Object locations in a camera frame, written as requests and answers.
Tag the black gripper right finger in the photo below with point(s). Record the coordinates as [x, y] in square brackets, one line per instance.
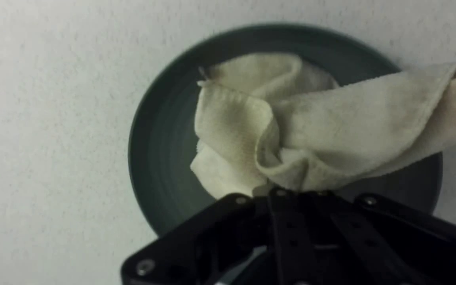
[396, 247]

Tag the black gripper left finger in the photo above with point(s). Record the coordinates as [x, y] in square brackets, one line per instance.
[201, 242]

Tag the cream cloth towel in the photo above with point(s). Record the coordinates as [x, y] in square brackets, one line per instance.
[332, 131]

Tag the grey round plate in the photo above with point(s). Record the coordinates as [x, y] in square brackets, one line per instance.
[158, 147]

